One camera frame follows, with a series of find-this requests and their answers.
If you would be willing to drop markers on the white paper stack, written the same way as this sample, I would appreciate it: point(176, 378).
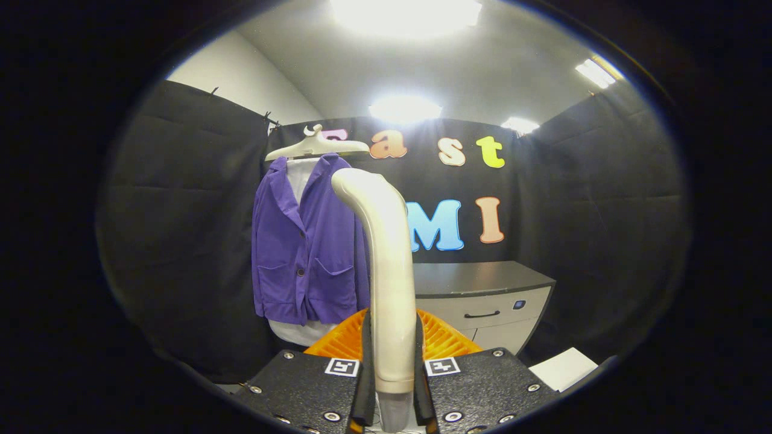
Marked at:
point(564, 367)

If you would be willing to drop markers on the white clothes hanger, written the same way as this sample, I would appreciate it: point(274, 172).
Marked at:
point(316, 146)

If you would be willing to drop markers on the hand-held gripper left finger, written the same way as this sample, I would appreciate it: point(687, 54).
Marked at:
point(313, 386)

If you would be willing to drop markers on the white garment steamer head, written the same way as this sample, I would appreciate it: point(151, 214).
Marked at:
point(389, 271)

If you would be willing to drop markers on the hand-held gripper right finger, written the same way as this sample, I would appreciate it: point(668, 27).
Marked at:
point(482, 386)

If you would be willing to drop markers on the ceiling light panel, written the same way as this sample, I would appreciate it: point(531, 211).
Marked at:
point(520, 125)
point(404, 15)
point(597, 72)
point(404, 110)

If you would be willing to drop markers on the white shirt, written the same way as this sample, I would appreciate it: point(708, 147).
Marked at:
point(300, 181)

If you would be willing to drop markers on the grey cabinet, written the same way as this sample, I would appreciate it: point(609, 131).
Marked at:
point(482, 280)

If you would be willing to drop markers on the purple jacket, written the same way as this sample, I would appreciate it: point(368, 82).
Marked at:
point(301, 259)

